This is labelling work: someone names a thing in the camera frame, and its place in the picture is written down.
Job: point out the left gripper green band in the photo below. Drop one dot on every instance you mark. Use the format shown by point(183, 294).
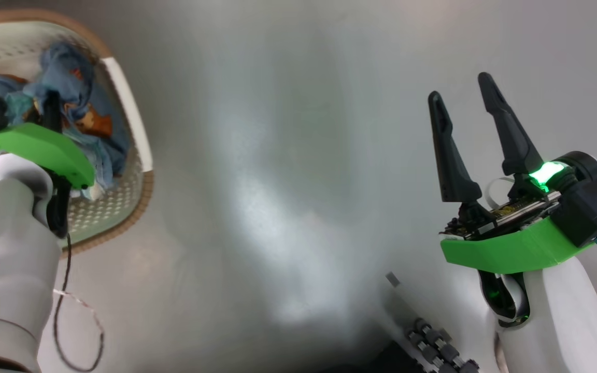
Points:
point(44, 147)

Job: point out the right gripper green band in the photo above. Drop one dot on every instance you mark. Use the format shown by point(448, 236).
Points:
point(511, 248)

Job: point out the blue bear print garment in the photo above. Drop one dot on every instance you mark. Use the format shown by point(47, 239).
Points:
point(65, 67)

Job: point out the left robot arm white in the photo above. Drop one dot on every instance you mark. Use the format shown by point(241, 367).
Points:
point(3, 248)

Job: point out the cream perforated laundry basket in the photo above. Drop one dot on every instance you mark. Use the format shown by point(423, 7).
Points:
point(122, 103)

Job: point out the grey floor tape piece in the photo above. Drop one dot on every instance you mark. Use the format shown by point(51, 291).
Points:
point(392, 279)

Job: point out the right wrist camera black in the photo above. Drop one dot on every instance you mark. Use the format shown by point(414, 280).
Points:
point(594, 202)

